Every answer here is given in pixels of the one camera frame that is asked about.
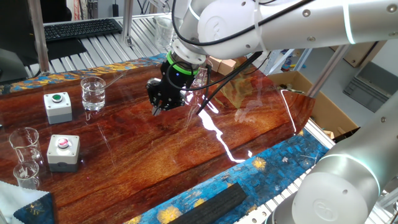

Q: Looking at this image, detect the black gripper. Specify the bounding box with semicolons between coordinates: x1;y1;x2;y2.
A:
145;62;195;117

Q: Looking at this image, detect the clear glass stirring rod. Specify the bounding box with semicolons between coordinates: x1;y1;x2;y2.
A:
93;70;128;94

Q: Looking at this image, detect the tall glass beaker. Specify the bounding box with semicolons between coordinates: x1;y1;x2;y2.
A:
154;14;175;50

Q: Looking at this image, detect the glass beaker with water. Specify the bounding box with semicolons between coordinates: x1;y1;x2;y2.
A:
80;76;107;112

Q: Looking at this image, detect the small empty glass beaker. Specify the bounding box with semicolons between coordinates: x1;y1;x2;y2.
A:
12;160;41;190

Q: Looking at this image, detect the glossy wood pattern mat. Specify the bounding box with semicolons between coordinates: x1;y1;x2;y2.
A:
0;54;317;224

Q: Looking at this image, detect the light wooden block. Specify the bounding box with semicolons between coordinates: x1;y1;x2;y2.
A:
217;58;238;77
207;56;222;73

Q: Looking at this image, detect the black computer keyboard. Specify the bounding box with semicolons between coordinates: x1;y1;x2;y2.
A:
43;17;124;44

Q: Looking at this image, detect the black desk pad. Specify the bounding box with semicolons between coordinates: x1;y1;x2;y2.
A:
45;37;88;62

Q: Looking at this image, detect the black foam block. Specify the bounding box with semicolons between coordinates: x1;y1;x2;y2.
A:
167;182;249;224

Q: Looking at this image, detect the white metal shelf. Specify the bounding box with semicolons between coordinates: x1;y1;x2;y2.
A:
269;48;313;73

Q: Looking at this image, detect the dark grey monitor stand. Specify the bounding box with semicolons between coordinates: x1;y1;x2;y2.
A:
0;47;30;84

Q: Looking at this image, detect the brown cardboard box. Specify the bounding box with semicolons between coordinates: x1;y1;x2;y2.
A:
266;70;361;142

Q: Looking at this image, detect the black computer monitor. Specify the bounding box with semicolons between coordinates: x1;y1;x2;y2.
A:
0;0;40;50

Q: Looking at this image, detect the grey plastic crate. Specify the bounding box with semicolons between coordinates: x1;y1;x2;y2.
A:
343;61;398;113

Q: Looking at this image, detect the aluminium frame post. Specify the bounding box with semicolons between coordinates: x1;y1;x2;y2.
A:
27;0;51;77
120;0;135;47
305;44;353;98

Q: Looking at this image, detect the green button switch box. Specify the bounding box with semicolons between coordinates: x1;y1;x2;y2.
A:
43;91;73;125

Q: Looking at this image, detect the red button switch box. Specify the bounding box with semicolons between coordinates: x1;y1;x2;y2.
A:
46;134;81;173

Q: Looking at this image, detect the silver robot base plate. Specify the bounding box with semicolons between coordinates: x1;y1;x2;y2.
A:
239;192;299;224

